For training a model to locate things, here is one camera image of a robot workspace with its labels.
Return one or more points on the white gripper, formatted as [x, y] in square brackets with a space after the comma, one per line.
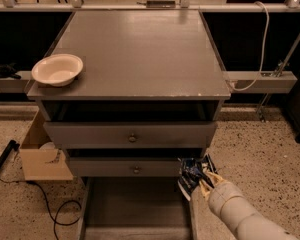
[220, 194]

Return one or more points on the blue chip bag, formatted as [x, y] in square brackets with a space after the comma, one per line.
[194, 172]

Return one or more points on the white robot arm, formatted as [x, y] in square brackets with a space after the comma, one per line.
[254, 226]

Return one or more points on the top grey drawer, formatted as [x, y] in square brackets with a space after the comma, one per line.
[130, 135]

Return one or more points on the bottom grey open drawer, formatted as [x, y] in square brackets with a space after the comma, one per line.
[140, 208]

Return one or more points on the grey wooden drawer cabinet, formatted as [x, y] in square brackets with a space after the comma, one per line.
[135, 73]

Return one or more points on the middle grey drawer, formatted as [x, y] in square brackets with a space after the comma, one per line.
[125, 167]

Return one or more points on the cardboard box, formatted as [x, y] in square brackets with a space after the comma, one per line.
[41, 160]

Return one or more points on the white bowl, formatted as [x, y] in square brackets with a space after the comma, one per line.
[57, 70]

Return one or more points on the black pole on floor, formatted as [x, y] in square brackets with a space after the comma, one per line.
[11, 146]

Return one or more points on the black object on rail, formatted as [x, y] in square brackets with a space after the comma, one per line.
[7, 71]

